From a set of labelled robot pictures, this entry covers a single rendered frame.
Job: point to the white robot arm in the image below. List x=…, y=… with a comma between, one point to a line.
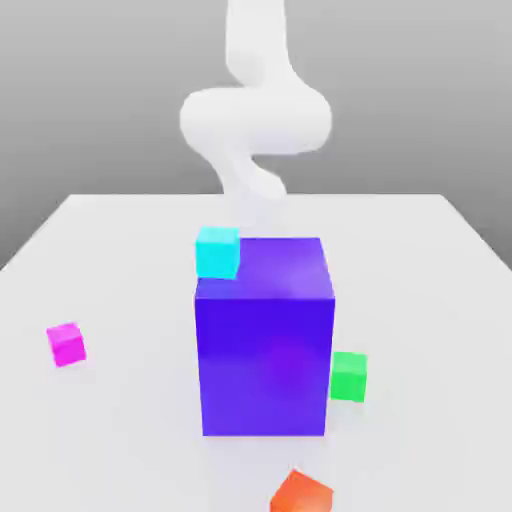
x=256, y=120

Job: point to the small cyan cube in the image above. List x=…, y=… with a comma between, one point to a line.
x=217, y=254

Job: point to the small green cube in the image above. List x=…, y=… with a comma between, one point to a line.
x=348, y=378

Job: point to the small magenta cube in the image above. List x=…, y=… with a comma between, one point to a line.
x=66, y=344

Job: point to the small orange cube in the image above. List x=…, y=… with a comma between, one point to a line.
x=302, y=494

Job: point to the large purple box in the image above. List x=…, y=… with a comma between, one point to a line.
x=264, y=360

